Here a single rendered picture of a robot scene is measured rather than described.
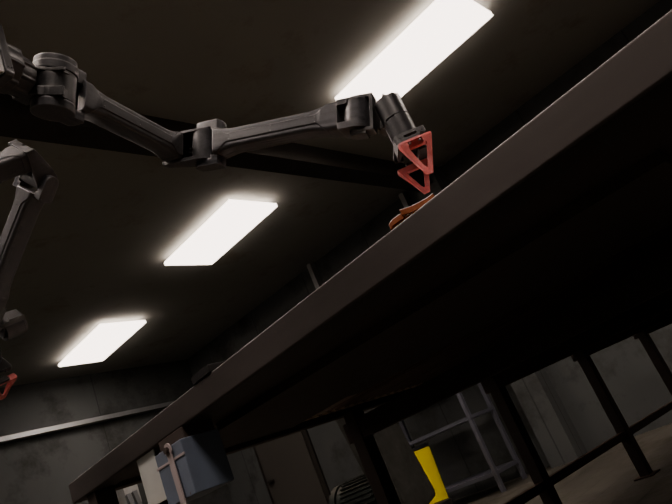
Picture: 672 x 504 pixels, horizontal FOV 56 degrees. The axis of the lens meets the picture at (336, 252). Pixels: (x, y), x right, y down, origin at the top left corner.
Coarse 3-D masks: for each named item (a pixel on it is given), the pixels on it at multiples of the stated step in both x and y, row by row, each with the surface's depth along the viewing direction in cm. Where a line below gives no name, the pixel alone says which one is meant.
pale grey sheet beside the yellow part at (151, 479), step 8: (144, 456) 155; (152, 456) 152; (144, 464) 155; (152, 464) 152; (144, 472) 155; (152, 472) 152; (144, 480) 155; (152, 480) 152; (160, 480) 149; (144, 488) 155; (152, 488) 152; (160, 488) 150; (152, 496) 153; (160, 496) 150
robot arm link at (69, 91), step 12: (48, 72) 113; (60, 72) 113; (36, 84) 113; (48, 84) 112; (60, 84) 113; (72, 84) 115; (12, 96) 113; (24, 96) 112; (60, 96) 113; (72, 96) 115
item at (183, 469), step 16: (176, 432) 141; (192, 432) 141; (208, 432) 142; (160, 448) 147; (176, 448) 138; (192, 448) 138; (208, 448) 140; (160, 464) 144; (176, 464) 139; (192, 464) 136; (208, 464) 138; (224, 464) 141; (176, 480) 138; (192, 480) 134; (208, 480) 137; (224, 480) 139; (176, 496) 139; (192, 496) 137
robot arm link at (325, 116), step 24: (360, 96) 131; (216, 120) 145; (288, 120) 137; (312, 120) 134; (336, 120) 132; (360, 120) 130; (216, 144) 143; (240, 144) 141; (264, 144) 141; (216, 168) 147
